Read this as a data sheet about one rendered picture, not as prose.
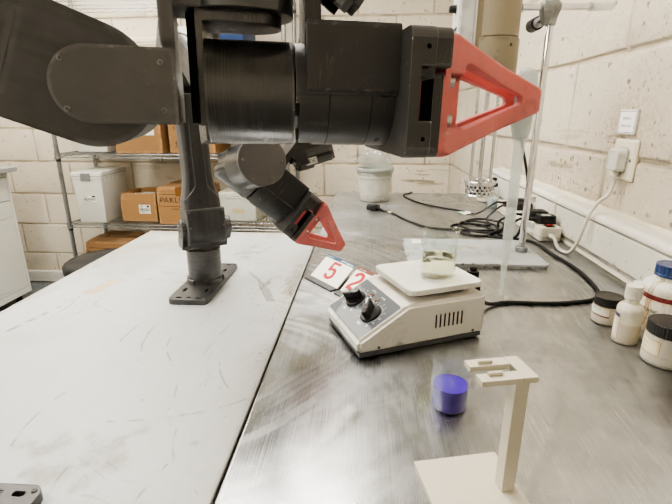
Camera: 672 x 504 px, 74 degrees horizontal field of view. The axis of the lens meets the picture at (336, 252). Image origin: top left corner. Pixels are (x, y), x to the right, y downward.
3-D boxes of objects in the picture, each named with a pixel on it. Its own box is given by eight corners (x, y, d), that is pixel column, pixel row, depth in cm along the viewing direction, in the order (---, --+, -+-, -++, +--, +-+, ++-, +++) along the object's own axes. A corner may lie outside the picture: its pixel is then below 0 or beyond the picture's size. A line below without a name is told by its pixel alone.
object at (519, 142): (496, 297, 32) (523, 69, 28) (490, 292, 33) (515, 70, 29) (511, 296, 32) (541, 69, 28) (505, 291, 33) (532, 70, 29)
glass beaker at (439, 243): (431, 288, 62) (435, 231, 60) (411, 275, 67) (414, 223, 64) (467, 282, 64) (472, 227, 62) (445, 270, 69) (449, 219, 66)
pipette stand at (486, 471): (446, 546, 34) (460, 402, 30) (413, 468, 41) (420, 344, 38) (543, 532, 35) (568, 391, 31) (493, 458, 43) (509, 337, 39)
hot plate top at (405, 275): (410, 297, 60) (410, 291, 60) (372, 269, 71) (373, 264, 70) (484, 286, 64) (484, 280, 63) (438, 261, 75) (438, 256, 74)
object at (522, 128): (510, 140, 29) (518, 67, 28) (528, 140, 30) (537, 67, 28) (515, 141, 29) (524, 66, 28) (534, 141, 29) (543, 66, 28)
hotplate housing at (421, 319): (358, 362, 59) (359, 307, 57) (326, 321, 71) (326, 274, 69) (495, 335, 66) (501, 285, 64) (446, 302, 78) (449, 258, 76)
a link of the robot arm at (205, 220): (228, 243, 81) (207, 51, 74) (190, 248, 78) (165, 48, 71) (218, 239, 86) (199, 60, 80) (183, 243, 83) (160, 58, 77)
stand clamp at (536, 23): (486, 25, 89) (488, -4, 88) (473, 35, 100) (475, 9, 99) (614, 23, 88) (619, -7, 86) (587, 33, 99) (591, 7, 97)
